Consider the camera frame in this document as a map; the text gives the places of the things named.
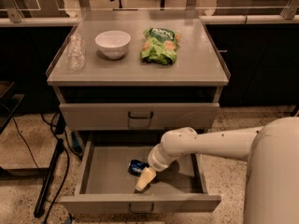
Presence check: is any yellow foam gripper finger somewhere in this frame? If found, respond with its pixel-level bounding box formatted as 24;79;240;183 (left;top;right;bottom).
135;167;156;191

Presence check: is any blue pepsi can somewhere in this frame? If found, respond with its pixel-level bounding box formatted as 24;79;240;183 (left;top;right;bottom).
128;160;149;176

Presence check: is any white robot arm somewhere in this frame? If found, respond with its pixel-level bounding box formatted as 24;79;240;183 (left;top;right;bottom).
135;117;299;224

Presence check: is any open grey middle drawer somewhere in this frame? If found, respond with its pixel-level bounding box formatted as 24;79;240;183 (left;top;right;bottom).
62;142;221;215

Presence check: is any closed grey upper drawer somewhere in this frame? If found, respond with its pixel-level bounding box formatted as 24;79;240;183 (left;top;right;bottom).
60;103;219;131

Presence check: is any grey drawer cabinet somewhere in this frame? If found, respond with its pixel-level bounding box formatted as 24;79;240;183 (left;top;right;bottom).
48;10;229;145

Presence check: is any black table leg bar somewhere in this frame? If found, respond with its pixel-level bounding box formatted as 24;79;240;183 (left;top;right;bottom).
34;138;64;218

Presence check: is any green chip bag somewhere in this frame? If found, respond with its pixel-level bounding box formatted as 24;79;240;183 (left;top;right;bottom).
140;27;180;65

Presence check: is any white ceramic bowl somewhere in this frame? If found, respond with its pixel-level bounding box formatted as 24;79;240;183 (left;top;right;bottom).
95;30;131;60

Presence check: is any clear plastic bottle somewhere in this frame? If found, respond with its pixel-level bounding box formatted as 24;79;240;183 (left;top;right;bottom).
67;34;86;71

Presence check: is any dark side table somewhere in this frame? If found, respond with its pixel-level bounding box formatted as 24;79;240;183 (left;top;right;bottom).
0;81;24;133

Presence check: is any black floor cable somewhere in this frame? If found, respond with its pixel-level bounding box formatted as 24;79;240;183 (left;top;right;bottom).
0;103;74;224

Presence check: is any white horizontal rail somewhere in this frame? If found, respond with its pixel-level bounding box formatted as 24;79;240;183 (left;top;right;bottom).
0;15;299;27

